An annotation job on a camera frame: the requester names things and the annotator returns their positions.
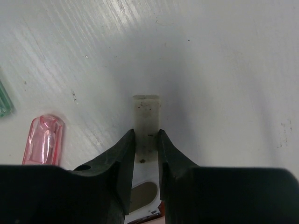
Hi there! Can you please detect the pink white mini stapler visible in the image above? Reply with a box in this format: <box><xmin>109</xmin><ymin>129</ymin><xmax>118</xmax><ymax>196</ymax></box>
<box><xmin>125</xmin><ymin>161</ymin><xmax>161</xmax><ymax>224</ymax></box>

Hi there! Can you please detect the green highlighter cap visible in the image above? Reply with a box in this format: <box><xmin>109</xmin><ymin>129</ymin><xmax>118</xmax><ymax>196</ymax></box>
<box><xmin>0</xmin><ymin>82</ymin><xmax>14</xmax><ymax>118</ymax></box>

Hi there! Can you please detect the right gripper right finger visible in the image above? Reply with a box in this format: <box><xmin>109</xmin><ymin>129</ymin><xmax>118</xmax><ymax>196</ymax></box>
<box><xmin>157</xmin><ymin>130</ymin><xmax>299</xmax><ymax>224</ymax></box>

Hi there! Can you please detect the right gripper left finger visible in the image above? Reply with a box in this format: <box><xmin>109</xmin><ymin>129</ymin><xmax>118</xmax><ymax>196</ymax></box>
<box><xmin>0</xmin><ymin>130</ymin><xmax>135</xmax><ymax>224</ymax></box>

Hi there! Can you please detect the pink highlighter cap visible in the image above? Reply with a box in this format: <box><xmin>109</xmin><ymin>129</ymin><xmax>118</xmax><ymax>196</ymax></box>
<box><xmin>22</xmin><ymin>114</ymin><xmax>64</xmax><ymax>166</ymax></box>

